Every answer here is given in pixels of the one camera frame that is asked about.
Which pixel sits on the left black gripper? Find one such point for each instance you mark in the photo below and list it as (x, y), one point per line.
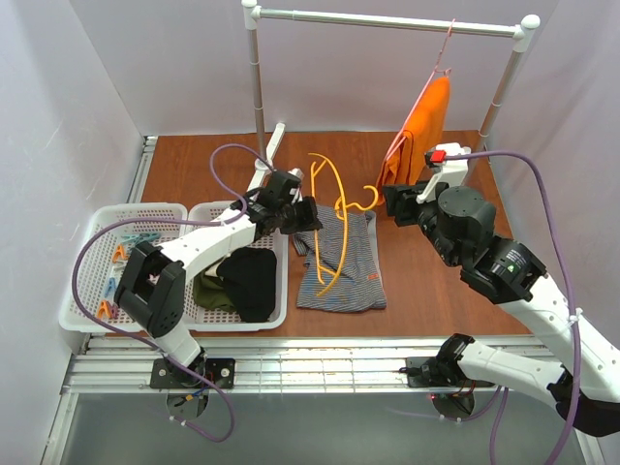
(306, 214)

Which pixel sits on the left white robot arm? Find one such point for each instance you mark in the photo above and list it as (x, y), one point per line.
(152, 286)

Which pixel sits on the olive green garment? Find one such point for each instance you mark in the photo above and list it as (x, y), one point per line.
(209, 293)

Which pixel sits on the orange clothespin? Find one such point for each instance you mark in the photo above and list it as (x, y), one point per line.
(107, 310)
(119, 255)

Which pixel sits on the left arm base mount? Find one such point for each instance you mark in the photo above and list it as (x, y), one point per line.
(219, 371)

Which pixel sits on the silver clothes rack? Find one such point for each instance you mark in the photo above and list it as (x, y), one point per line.
(522, 35)

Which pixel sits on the white clothespin basket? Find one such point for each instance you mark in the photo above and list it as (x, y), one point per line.
(96, 267)

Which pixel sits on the white laundry basket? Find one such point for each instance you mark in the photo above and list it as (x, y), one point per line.
(201, 320)

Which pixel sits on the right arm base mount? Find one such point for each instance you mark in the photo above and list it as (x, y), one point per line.
(423, 372)

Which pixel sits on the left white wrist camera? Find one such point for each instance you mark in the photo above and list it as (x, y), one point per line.
(295, 191)

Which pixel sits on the cream garment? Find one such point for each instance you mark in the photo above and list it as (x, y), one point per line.
(213, 273)

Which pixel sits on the black garment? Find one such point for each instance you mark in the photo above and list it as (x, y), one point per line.
(249, 277)

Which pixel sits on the teal clothespin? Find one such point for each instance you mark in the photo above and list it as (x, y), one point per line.
(129, 241)

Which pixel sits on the orange clothespin front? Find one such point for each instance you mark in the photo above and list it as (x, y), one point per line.
(107, 310)

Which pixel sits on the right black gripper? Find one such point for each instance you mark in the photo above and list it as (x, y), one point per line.
(400, 204)

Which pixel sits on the blue clothespin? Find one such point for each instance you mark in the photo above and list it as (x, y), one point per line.
(110, 288)

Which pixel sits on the grey striped underwear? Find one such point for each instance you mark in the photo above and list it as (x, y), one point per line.
(360, 285)

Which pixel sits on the aluminium rail frame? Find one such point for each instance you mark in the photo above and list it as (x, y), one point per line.
(320, 400)

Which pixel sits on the pink wire hanger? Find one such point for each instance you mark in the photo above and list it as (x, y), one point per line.
(399, 138)

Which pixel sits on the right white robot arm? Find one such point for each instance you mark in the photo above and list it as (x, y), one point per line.
(459, 223)

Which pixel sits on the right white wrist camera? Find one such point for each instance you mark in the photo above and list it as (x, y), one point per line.
(446, 170)

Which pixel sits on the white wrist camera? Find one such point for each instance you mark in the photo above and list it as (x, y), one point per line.
(295, 191)
(446, 170)

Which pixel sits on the orange towel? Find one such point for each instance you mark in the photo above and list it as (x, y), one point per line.
(423, 131)

